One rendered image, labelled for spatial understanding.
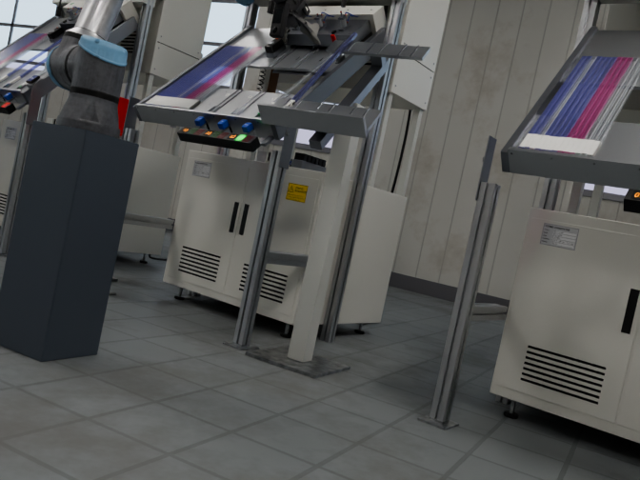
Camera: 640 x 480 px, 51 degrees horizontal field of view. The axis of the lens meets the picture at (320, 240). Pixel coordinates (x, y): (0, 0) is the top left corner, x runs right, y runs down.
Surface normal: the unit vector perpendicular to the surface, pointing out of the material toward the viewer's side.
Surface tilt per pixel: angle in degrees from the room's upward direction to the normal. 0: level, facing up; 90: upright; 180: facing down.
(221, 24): 90
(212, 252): 90
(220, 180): 90
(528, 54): 90
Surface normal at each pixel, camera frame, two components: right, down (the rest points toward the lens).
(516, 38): -0.44, -0.06
